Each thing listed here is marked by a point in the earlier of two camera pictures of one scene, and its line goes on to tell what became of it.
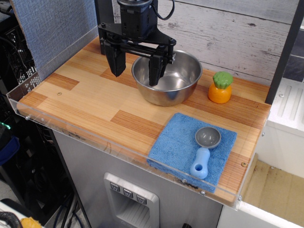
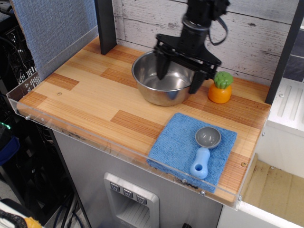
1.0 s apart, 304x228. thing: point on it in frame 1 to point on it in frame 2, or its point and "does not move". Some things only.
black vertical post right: [287, 53] does not move
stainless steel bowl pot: [177, 85] does not move
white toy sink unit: [274, 195] does not move
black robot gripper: [140, 33] to [189, 50]
